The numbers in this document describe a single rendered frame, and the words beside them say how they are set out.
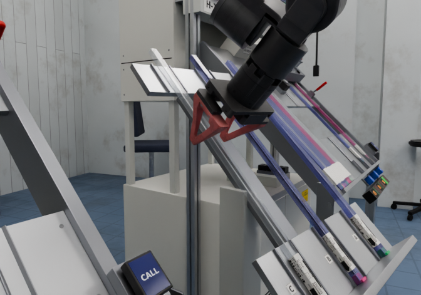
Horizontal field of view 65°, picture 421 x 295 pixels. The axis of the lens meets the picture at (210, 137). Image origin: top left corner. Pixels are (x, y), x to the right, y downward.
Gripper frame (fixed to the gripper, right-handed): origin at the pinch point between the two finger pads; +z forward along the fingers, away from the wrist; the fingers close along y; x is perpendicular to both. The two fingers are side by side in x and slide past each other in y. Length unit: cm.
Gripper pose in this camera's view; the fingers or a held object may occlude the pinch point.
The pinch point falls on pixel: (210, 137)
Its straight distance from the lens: 52.9
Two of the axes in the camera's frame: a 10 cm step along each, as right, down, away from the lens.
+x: 5.1, 7.5, -4.2
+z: -5.3, 6.6, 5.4
